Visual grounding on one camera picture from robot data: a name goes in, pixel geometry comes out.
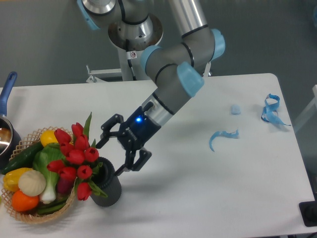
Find woven wicker basket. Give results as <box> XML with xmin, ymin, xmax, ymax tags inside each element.
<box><xmin>1</xmin><ymin>126</ymin><xmax>76</xmax><ymax>224</ymax></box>

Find yellow bell pepper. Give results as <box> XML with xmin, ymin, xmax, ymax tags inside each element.
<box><xmin>3</xmin><ymin>168</ymin><xmax>32</xmax><ymax>192</ymax></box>

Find orange fruit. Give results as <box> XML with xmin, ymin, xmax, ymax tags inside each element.
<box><xmin>11</xmin><ymin>190</ymin><xmax>39</xmax><ymax>212</ymax></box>

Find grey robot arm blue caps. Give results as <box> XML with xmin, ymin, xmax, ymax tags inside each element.
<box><xmin>77</xmin><ymin>0</ymin><xmax>225</xmax><ymax>176</ymax></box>

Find green bok choy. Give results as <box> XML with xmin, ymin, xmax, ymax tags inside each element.
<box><xmin>33</xmin><ymin>143</ymin><xmax>65</xmax><ymax>204</ymax></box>

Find yellow squash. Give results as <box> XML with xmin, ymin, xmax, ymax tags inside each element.
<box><xmin>40</xmin><ymin>130</ymin><xmax>58</xmax><ymax>147</ymax></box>

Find tangled blue tape strips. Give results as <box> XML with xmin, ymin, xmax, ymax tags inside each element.
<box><xmin>261</xmin><ymin>94</ymin><xmax>291</xmax><ymax>126</ymax></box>

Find curved blue tape strip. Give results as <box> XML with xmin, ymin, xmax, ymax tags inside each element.
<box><xmin>209</xmin><ymin>129</ymin><xmax>240</xmax><ymax>152</ymax></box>

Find black cable on pedestal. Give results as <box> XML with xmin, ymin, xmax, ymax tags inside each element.
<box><xmin>124</xmin><ymin>39</ymin><xmax>137</xmax><ymax>81</ymax></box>

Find blue handled saucepan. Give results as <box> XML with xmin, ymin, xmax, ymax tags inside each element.
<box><xmin>0</xmin><ymin>71</ymin><xmax>21</xmax><ymax>170</ymax></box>

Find dark grey ribbed vase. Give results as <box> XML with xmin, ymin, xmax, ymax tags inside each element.
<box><xmin>91</xmin><ymin>157</ymin><xmax>122</xmax><ymax>207</ymax></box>

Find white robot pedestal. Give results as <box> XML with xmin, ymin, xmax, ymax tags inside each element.
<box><xmin>86</xmin><ymin>13</ymin><xmax>163</xmax><ymax>83</ymax></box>

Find black device at table corner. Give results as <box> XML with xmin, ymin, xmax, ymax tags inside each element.
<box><xmin>299</xmin><ymin>201</ymin><xmax>317</xmax><ymax>227</ymax></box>

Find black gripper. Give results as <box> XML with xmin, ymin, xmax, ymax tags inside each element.
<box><xmin>95</xmin><ymin>106</ymin><xmax>162</xmax><ymax>177</ymax></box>

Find green bean pods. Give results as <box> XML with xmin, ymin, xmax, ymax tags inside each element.
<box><xmin>37</xmin><ymin>197</ymin><xmax>67</xmax><ymax>215</ymax></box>

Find green cucumber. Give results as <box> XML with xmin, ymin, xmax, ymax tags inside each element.
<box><xmin>1</xmin><ymin>142</ymin><xmax>43</xmax><ymax>175</ymax></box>

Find small pale blue cap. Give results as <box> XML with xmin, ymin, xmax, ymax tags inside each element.
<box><xmin>230</xmin><ymin>104</ymin><xmax>241</xmax><ymax>115</ymax></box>

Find red tulip bouquet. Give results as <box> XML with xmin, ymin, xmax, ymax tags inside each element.
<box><xmin>47</xmin><ymin>114</ymin><xmax>107</xmax><ymax>201</ymax></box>

